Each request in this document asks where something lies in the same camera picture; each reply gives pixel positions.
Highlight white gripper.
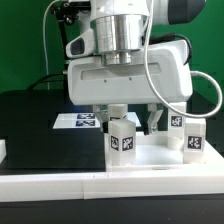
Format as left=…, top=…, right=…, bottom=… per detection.
left=68, top=40, right=193, bottom=135

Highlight white square tabletop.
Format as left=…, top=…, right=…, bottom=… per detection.
left=105, top=132, right=222, bottom=172

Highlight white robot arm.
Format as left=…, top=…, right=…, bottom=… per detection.
left=66, top=0, right=206, bottom=132

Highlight white sheet with tags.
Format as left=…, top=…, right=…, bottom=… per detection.
left=52, top=111, right=141, bottom=130

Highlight white front fence bar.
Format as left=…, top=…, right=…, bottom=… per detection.
left=0, top=168, right=224, bottom=202

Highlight white left fence block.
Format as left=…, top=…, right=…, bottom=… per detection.
left=0, top=140, right=7, bottom=164

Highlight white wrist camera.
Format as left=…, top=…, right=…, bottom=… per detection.
left=66, top=29, right=95, bottom=58

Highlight black cables on table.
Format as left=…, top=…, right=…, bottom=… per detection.
left=26, top=73, right=70, bottom=92

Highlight white cable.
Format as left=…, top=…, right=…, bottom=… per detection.
left=41, top=0, right=63, bottom=90

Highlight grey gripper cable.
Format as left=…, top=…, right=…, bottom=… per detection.
left=143, top=0, right=224, bottom=120

